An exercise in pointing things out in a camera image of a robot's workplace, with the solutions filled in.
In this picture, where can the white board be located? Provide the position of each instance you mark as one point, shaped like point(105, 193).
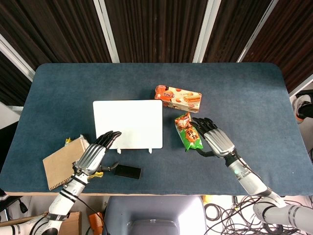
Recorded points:
point(132, 122)

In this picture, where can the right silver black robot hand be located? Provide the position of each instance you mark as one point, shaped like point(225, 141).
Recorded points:
point(217, 140)

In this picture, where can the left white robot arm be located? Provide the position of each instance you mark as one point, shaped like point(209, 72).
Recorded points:
point(66, 198)

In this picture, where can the white partition frame post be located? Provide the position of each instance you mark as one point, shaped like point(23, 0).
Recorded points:
point(14, 57)
point(106, 29)
point(256, 31)
point(207, 29)

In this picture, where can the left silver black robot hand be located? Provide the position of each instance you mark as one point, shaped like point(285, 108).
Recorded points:
point(91, 156)

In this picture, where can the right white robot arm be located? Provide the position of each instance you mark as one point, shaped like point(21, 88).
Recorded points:
point(252, 186)

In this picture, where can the orange object on floor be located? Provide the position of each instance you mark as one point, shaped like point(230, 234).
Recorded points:
point(95, 220)

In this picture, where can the black felt whiteboard eraser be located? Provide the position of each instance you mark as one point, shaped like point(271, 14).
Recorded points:
point(128, 172)

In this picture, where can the blue felt table mat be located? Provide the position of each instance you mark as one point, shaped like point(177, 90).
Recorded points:
point(156, 80)

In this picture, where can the brown spiral notebook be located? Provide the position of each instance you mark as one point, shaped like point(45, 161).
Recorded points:
point(61, 164)

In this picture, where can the green orange snack bag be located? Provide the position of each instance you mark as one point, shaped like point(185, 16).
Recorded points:
point(192, 137)

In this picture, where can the orange biscuit roll box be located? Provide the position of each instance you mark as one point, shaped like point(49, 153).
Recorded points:
point(179, 98)

